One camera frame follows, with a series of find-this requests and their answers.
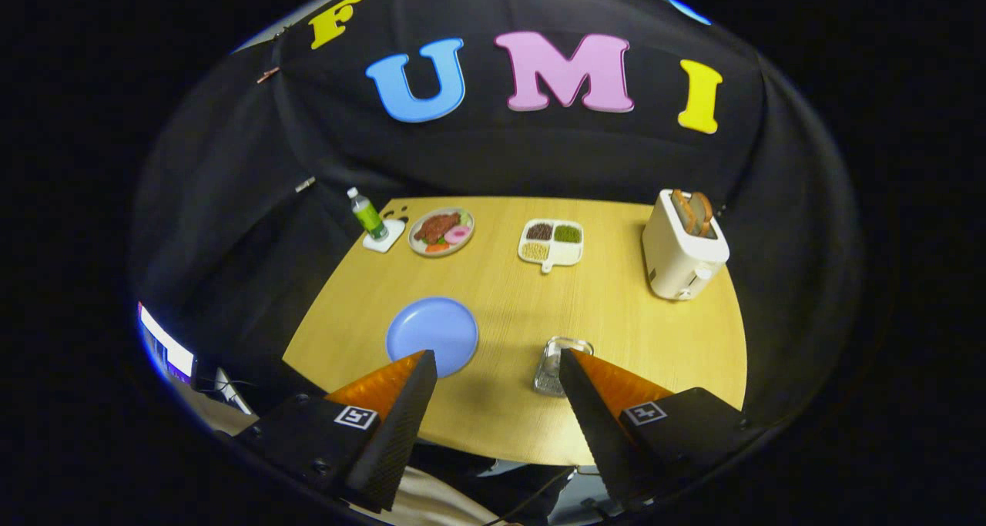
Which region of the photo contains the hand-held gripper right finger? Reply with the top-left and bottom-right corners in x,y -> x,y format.
558,347 -> 753,509

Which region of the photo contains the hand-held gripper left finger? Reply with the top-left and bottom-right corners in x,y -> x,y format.
231,349 -> 438,513

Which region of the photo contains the perforated metal basket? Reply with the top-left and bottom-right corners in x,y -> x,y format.
533,336 -> 595,397

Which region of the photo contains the blue plate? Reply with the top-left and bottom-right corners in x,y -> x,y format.
385,297 -> 480,378

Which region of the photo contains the white flat panel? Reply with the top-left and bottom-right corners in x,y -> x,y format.
214,367 -> 253,417

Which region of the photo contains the white divided dish of beans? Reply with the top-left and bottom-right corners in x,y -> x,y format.
518,219 -> 585,274

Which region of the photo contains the white toaster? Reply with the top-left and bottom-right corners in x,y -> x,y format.
642,189 -> 730,302

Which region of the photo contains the white square coaster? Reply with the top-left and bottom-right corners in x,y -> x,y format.
362,218 -> 407,253

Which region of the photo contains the plate of meat and vegetables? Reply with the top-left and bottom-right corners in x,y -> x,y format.
407,207 -> 476,258

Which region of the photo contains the green label water bottle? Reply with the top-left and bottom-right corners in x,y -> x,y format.
347,187 -> 388,241

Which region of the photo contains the lit computer monitor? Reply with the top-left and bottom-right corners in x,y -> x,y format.
137,301 -> 197,384

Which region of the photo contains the toast slice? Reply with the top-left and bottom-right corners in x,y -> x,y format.
670,189 -> 698,234
688,192 -> 715,236

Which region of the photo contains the black cable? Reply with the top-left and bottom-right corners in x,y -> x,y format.
481,467 -> 577,526

